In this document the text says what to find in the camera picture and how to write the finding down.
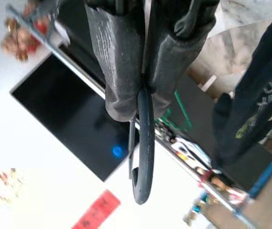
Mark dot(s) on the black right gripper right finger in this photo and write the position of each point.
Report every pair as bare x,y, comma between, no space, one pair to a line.
169,59

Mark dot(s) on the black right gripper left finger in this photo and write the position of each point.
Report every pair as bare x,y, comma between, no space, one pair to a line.
116,59

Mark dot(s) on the green plastic hanger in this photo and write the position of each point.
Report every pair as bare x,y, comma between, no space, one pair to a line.
182,107

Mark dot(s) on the black plastic hanger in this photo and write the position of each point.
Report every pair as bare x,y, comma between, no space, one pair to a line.
147,143

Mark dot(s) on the blue plastic hanger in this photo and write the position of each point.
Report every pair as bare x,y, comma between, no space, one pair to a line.
266,176

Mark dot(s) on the silver metal clothes rack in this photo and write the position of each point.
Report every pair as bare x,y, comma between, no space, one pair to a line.
90,81

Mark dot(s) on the black television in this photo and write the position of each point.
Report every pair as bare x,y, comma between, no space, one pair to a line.
66,114

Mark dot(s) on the black printed t-shirt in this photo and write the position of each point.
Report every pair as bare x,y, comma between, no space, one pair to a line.
257,83

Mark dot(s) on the stack of papers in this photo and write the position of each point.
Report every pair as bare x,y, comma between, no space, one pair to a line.
190,152

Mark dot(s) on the red laughing buddha statue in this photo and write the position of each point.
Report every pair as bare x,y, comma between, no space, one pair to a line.
16,43

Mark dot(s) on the gold blue trophy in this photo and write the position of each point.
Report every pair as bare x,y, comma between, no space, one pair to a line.
198,207

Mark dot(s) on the light wooden cabinet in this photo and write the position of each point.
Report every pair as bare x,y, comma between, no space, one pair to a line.
269,202

